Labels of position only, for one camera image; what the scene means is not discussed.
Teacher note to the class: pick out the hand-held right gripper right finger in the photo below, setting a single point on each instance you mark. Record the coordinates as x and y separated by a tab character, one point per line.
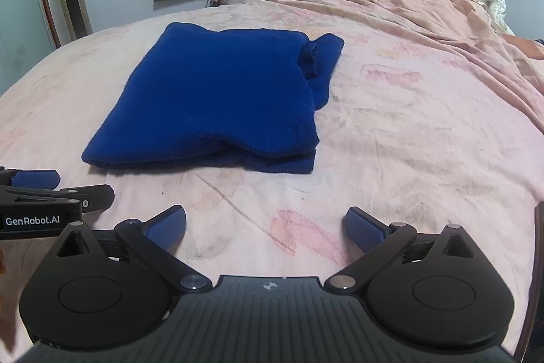
364	225

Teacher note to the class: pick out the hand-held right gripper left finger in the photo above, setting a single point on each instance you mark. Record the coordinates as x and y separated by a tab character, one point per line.
168	227

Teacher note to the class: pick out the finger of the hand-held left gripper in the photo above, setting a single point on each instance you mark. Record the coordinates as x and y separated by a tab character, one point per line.
63	195
34	179

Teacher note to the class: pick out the blue knit sweater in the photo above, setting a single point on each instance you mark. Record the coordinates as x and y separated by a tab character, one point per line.
212	91

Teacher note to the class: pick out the pink floral bed sheet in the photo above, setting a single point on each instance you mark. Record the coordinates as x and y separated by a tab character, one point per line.
403	154

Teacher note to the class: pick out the orange blanket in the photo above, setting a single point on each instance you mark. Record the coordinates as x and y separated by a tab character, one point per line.
425	5

